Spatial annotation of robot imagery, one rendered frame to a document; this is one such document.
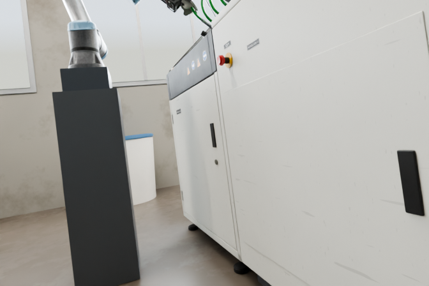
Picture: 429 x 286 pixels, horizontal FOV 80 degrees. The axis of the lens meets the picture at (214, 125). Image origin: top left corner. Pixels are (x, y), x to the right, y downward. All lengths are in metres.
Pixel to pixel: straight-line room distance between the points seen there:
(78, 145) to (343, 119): 0.95
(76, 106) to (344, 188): 0.98
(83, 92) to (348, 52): 0.96
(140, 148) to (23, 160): 1.22
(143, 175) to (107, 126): 1.37
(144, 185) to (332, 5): 2.18
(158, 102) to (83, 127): 1.93
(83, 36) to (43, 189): 2.11
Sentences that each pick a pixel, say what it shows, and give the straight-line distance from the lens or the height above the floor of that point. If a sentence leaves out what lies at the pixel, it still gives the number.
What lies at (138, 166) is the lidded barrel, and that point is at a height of 0.34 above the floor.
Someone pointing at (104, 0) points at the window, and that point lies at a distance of 3.34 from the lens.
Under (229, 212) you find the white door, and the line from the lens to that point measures 1.05.
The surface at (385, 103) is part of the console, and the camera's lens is 0.51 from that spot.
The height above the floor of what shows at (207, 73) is 0.80.
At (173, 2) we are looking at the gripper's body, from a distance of 1.44.
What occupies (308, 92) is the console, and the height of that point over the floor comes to 0.63.
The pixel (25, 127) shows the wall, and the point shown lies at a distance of 3.15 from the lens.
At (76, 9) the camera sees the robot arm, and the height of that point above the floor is 1.24.
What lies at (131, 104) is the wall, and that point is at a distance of 2.99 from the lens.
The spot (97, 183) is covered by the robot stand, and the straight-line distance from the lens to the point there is 1.15.
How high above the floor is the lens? 0.57
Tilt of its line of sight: 1 degrees up
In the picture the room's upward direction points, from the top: 7 degrees counter-clockwise
